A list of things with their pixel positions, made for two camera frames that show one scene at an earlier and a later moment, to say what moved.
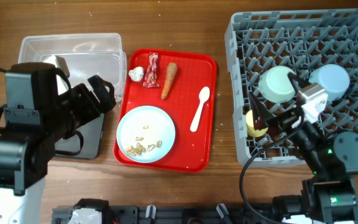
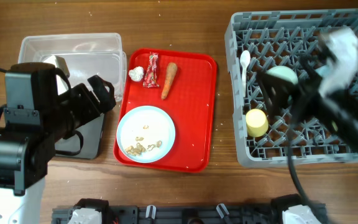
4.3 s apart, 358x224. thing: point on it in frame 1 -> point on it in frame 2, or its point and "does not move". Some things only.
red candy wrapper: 150,79 does not move
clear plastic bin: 86,55 does not move
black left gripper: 92,109 does not move
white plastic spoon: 204,94 -> 245,58
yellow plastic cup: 250,126 does not move
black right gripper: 284,118 -> 305,94
